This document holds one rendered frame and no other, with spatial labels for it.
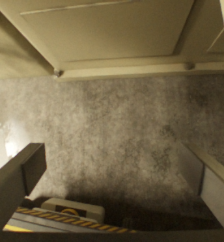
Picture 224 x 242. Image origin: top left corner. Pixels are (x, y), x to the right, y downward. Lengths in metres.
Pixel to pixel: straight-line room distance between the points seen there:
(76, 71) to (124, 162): 0.51
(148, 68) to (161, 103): 0.18
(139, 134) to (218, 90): 0.45
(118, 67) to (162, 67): 0.21
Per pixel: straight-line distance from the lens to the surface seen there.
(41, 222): 0.65
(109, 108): 0.90
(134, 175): 0.87
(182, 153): 0.17
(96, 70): 0.92
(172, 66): 0.93
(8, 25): 0.75
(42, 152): 0.16
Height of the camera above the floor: 0.87
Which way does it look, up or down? 79 degrees down
